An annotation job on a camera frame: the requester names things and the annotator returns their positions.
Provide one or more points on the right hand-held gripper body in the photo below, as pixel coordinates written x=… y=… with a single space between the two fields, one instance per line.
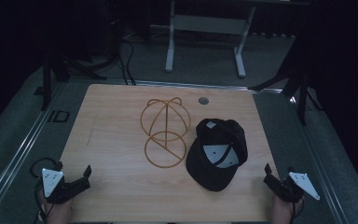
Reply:
x=292 y=188

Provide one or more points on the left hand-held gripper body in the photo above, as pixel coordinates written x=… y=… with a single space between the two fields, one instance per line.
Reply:
x=62 y=190

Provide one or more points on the black baseball cap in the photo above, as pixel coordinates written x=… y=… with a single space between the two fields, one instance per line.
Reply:
x=208 y=174

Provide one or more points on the person's left hand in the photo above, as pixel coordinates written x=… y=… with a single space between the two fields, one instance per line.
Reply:
x=59 y=213

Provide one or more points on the person's right hand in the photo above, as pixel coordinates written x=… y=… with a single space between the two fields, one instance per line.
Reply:
x=284 y=211

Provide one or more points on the black tripod stand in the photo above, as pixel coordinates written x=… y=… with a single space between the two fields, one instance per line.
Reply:
x=301 y=93
x=46 y=87

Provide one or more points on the grey round table grommet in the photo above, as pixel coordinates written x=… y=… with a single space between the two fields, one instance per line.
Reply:
x=203 y=100

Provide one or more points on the metal floor rail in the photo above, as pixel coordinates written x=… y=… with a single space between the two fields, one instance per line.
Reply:
x=18 y=155
x=320 y=174

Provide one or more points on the white desk frame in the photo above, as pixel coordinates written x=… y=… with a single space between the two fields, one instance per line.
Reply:
x=205 y=24

